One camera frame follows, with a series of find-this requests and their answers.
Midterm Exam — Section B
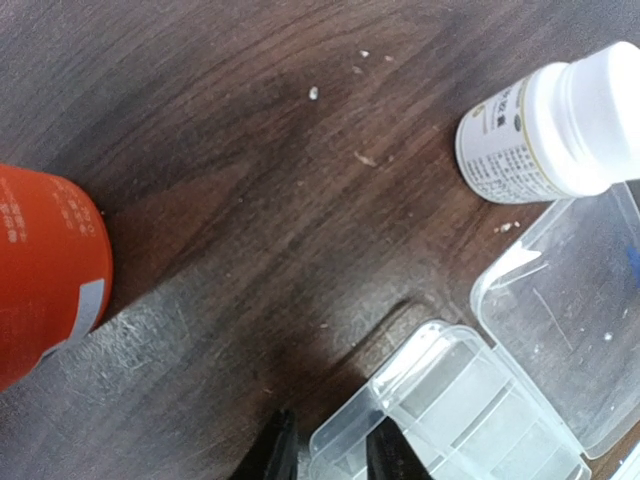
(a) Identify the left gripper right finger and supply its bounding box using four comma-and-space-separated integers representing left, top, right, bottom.
366, 417, 430, 480

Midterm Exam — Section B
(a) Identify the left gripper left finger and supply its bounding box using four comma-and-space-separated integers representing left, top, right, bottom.
234, 410, 299, 480

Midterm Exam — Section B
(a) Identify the clear plastic pill organizer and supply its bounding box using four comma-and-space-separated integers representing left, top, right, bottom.
309, 184, 639, 479

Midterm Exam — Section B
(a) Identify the small white bottle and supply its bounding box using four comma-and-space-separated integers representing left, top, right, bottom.
455, 41, 639, 204

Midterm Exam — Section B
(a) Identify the orange pill bottle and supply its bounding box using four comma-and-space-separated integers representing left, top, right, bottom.
1, 165, 113, 389

